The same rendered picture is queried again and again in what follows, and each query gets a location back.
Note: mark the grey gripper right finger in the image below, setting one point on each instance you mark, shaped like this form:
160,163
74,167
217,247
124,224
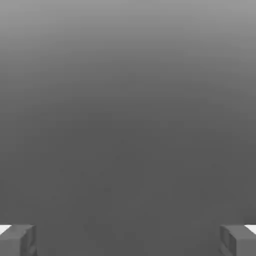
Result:
240,242

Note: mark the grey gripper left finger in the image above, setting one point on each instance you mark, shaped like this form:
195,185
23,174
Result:
16,242

